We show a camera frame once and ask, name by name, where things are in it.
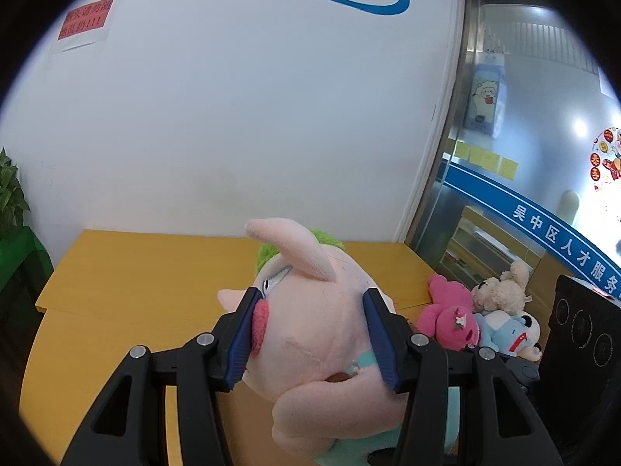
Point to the large potted green plant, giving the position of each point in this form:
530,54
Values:
9,194

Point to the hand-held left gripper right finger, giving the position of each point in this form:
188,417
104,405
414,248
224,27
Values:
379,347

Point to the cream plush bear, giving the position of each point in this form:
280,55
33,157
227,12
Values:
499,291

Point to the wooden desktop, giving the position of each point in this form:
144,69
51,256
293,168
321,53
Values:
121,276

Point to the blue and white plush dog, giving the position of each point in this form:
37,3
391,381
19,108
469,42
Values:
504,335

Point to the wooden shelf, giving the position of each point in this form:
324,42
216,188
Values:
490,242

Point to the pink plush bear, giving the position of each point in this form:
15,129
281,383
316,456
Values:
446,320

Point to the milk carton cartoon poster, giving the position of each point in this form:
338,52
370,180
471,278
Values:
487,97

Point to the pink plush pig toy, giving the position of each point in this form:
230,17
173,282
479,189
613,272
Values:
310,330

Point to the yellow sticky note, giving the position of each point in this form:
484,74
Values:
462,150
507,167
484,159

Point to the metal door frame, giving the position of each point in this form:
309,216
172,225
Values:
451,107

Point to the blue glass banner strip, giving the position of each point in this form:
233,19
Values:
533,218

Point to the green cloth covered table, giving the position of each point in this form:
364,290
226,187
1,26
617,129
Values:
24,257

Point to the red wall notice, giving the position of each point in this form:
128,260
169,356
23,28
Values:
82,22

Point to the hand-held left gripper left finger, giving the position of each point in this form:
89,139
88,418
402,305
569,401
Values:
241,347

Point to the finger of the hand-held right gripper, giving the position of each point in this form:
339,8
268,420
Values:
524,374

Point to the red window decoration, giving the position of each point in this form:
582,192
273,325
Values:
609,160

